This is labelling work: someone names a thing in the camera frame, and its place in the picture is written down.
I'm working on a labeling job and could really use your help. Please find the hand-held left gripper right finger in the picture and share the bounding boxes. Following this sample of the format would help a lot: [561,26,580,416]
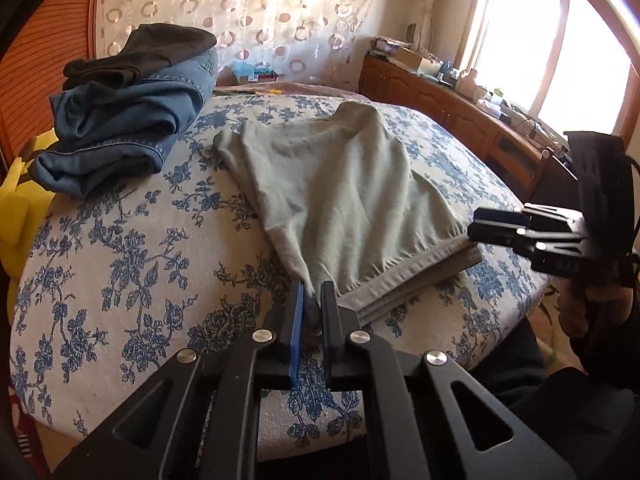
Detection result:
[320,280,576,480]

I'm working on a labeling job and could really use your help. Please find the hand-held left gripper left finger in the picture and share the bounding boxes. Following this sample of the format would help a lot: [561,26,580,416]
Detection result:
[52,280,307,480]

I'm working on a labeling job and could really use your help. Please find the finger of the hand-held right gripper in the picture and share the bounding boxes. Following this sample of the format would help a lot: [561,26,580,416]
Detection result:
[466,226,551,256]
[474,206,583,235]

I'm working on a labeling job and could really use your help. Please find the grey pants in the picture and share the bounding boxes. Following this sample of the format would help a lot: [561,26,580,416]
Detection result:
[212,101,483,331]

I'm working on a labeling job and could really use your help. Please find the black pants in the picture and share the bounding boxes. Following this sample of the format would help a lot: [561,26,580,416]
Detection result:
[62,23,218,92]

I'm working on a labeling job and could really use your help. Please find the person's right hand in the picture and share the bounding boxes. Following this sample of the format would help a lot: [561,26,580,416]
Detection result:
[556,279,636,346]

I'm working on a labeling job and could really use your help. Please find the long wooden cabinet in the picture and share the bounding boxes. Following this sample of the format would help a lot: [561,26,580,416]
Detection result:
[359,54,581,201]

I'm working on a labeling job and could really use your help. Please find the beige jug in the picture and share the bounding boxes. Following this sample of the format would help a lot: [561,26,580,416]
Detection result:
[457,67,483,98]

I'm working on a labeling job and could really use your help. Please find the person's dark clothing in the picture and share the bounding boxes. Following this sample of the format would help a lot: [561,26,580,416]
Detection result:
[470,317,640,480]

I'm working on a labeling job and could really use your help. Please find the bed with blue floral sheet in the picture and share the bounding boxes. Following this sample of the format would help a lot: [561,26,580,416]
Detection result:
[10,92,553,466]

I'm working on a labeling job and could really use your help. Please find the window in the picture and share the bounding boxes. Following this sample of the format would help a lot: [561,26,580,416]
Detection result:
[457,0,640,141]

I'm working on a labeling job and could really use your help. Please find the open cardboard box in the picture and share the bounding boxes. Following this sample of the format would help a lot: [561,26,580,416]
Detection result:
[397,50,443,78]

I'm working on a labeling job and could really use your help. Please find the pile of papers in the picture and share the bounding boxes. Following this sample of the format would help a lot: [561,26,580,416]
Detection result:
[370,35,413,56]

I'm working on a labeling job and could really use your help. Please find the white window curtain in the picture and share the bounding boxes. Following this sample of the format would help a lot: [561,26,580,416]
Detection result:
[410,0,481,53]

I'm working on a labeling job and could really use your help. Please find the colourful flower blanket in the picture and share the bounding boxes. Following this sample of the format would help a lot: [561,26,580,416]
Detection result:
[212,81,361,103]

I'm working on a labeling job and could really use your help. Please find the cardboard box with blue cloth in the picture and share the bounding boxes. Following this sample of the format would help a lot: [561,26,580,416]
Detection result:
[232,62,278,86]

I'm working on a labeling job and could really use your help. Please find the blue jeans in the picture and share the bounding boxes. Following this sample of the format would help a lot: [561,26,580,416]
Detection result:
[27,47,220,197]

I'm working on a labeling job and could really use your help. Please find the red patterned rug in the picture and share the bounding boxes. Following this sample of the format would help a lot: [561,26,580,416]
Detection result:
[10,400,53,480]

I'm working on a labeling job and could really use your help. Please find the circle-patterned sheer curtain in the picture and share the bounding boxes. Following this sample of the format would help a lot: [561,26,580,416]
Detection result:
[92,0,373,91]

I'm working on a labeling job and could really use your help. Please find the yellow plush toy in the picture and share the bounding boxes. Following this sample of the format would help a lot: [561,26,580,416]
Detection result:
[0,127,58,278]

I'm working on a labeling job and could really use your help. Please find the wooden slatted wardrobe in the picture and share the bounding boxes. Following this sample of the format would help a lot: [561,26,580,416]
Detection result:
[0,0,101,171]

